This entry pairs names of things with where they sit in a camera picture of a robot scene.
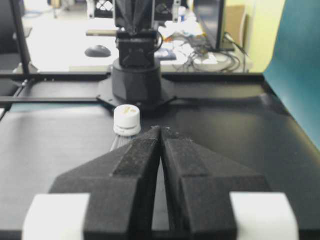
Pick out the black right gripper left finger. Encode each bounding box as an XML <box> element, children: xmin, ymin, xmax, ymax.
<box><xmin>22</xmin><ymin>126</ymin><xmax>160</xmax><ymax>240</ymax></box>

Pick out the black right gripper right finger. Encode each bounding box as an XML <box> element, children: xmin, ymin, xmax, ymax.
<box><xmin>161</xmin><ymin>127</ymin><xmax>298</xmax><ymax>240</ymax></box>

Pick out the clear bottle with white cap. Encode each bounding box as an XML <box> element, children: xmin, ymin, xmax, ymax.
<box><xmin>110</xmin><ymin>104</ymin><xmax>142</xmax><ymax>152</ymax></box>

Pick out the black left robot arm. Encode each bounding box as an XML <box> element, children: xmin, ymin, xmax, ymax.
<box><xmin>97</xmin><ymin>0</ymin><xmax>176</xmax><ymax>112</ymax></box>

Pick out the black computer mouse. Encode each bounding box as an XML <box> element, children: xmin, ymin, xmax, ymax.
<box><xmin>84</xmin><ymin>45</ymin><xmax>112</xmax><ymax>58</ymax></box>

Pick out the teal backdrop sheet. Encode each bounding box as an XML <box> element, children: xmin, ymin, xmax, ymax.
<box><xmin>264</xmin><ymin>0</ymin><xmax>320</xmax><ymax>146</ymax></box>

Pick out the black monitor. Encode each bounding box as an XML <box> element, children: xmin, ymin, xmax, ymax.
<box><xmin>193</xmin><ymin>0</ymin><xmax>235</xmax><ymax>53</ymax></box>

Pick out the tangle of black cables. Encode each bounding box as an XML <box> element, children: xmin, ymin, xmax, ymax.
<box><xmin>174</xmin><ymin>32</ymin><xmax>253</xmax><ymax>73</ymax></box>

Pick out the black aluminium frame rail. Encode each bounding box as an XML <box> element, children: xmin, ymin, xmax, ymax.
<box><xmin>9</xmin><ymin>0</ymin><xmax>39</xmax><ymax>75</ymax></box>

